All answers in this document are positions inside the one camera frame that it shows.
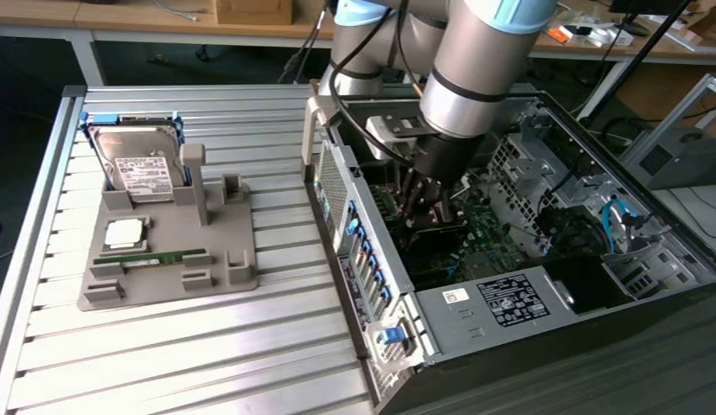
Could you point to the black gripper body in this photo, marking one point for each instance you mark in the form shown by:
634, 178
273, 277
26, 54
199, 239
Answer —
448, 160

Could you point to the green graphics card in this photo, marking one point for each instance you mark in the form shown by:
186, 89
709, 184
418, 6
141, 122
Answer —
438, 238

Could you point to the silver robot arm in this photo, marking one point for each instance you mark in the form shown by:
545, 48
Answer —
480, 65

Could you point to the metal socket cover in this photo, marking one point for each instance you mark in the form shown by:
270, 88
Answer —
462, 183

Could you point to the silver disk bay cage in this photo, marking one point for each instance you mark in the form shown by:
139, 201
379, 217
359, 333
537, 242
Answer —
525, 168

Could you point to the green motherboard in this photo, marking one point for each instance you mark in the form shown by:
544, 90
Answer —
497, 242

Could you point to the black open PC case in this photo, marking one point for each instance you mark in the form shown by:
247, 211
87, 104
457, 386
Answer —
334, 173

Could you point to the grey chipset heatsink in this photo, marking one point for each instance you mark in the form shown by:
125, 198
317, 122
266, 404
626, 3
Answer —
485, 263

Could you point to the grey power supply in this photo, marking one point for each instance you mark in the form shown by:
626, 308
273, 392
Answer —
480, 320

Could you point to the blue release latch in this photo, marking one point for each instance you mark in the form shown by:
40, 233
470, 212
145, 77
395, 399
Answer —
390, 336

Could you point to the orange and white box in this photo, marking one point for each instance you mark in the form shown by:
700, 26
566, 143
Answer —
568, 34

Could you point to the grey cabinet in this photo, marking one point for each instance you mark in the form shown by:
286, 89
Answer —
681, 160

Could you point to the small silver disk bay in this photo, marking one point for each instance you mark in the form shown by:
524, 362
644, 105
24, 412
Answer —
646, 272

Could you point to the black tripod pole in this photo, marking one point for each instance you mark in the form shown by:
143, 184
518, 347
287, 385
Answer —
648, 47

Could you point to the wooden desk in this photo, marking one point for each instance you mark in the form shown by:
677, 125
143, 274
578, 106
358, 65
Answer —
658, 49
35, 13

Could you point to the black monitor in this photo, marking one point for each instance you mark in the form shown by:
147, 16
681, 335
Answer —
629, 17

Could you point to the green RAM stick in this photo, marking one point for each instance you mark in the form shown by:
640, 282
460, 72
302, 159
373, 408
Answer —
155, 258

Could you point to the brown cardboard box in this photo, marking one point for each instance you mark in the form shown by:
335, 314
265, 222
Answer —
254, 10

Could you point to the grey parts rack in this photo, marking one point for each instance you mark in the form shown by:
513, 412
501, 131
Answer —
162, 281

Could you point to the hard disk in blue caddy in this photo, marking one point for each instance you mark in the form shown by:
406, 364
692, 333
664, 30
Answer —
139, 168

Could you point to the silver CPU chip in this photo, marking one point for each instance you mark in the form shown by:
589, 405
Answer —
125, 235

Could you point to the folded brown cardboard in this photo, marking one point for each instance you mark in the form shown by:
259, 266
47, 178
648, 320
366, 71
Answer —
709, 19

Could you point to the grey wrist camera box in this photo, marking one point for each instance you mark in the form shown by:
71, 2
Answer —
393, 125

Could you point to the aluminium profile frame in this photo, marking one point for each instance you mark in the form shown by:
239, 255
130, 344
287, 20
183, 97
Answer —
698, 95

